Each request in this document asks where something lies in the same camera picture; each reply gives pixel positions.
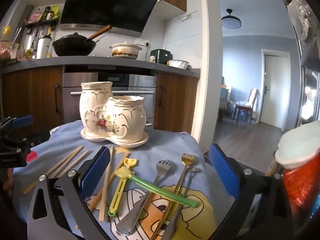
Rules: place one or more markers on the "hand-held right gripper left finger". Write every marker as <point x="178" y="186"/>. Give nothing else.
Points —
<point x="96" y="171"/>

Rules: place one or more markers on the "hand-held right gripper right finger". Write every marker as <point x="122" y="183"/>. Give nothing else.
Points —
<point x="222" y="171"/>

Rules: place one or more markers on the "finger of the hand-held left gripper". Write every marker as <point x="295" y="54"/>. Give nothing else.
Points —
<point x="23" y="120"/>
<point x="38" y="136"/>

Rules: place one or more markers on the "gold fork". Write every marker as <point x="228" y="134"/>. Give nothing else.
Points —
<point x="183" y="172"/>

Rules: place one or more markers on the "small silver fork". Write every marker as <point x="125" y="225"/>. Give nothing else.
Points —
<point x="186" y="190"/>

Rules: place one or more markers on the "cream ceramic holder saucer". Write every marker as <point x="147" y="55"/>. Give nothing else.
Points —
<point x="130" y="143"/>

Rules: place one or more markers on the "large silver fork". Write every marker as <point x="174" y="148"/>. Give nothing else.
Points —
<point x="140" y="202"/>

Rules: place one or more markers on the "cream floral ceramic utensil holder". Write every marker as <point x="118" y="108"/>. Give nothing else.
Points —
<point x="112" y="112"/>

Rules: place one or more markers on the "wooden cabinet door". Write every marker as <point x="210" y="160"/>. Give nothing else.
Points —
<point x="32" y="95"/>
<point x="177" y="100"/>

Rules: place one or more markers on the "blue cartoon printed cloth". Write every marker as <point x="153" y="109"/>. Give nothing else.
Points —
<point x="162" y="152"/>

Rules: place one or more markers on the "wooden chair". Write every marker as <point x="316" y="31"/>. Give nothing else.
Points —
<point x="250" y="105"/>

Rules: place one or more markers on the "dining table with cloth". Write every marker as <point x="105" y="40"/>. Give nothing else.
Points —
<point x="223" y="97"/>

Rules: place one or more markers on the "white thermos bottle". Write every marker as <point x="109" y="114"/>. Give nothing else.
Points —
<point x="43" y="47"/>

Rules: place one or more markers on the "red jar with white lid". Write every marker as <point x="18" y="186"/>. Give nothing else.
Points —
<point x="302" y="175"/>

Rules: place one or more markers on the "grey kitchen countertop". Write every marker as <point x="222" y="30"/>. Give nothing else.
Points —
<point x="87" y="60"/>

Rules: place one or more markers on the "white door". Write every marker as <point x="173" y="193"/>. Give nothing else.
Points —
<point x="275" y="90"/>

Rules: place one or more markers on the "black spice rack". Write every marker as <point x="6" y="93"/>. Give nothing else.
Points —
<point x="41" y="23"/>

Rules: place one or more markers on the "stainless steel oven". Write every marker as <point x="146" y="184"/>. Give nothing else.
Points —
<point x="140" y="82"/>

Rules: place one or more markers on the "white dish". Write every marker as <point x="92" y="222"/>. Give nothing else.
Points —
<point x="178" y="64"/>

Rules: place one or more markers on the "reflective metal appliance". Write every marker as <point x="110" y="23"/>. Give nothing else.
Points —
<point x="310" y="92"/>

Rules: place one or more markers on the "white casserole pot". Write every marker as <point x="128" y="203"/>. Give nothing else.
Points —
<point x="125" y="51"/>

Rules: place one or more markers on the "green kitchen appliance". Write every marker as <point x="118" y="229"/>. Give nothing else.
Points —
<point x="161" y="56"/>

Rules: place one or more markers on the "black range hood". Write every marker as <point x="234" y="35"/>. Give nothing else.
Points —
<point x="107" y="2"/>

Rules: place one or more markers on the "ceiling fan light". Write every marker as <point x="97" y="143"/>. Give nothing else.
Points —
<point x="231" y="21"/>

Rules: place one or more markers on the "clear plastic bag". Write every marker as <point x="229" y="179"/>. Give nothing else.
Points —
<point x="298" y="15"/>

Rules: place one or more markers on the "wall outlet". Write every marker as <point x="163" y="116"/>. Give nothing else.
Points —
<point x="142" y="42"/>

